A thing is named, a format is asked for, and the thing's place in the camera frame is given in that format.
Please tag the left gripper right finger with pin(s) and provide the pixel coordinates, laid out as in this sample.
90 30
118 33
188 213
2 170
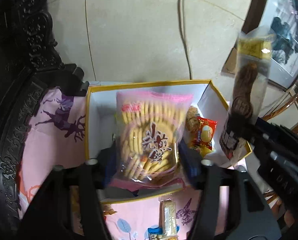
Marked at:
195 172

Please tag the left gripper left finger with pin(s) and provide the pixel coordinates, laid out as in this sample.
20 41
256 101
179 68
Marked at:
103 167

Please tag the red yellow snack packet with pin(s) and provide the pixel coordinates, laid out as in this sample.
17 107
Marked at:
201 139

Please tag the pink cookie packet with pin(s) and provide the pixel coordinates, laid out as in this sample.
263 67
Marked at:
150 126

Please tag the long dark snack bar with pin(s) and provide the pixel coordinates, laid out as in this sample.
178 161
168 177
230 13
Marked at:
254 52

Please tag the orange cake packet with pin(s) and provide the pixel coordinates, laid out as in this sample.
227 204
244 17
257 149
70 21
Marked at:
192 123

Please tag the wooden chair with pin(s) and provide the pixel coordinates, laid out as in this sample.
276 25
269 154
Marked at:
288 118

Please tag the brown nut packet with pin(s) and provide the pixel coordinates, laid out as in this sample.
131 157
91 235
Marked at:
107 209

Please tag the pink patterned tablecloth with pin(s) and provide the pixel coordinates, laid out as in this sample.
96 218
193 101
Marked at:
49 143

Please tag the yellow cardboard box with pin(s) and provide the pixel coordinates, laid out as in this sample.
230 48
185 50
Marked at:
112 194

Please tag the rice cracker bar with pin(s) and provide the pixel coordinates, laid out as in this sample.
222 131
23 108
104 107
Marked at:
168 218

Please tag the purple cartoon snack packet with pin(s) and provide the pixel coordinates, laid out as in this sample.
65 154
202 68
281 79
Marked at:
157 234

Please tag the dark carved wooden furniture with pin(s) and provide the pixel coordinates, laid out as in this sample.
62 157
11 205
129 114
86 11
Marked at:
29 67

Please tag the framed lotus painting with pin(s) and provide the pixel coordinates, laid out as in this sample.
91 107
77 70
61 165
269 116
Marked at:
282 17

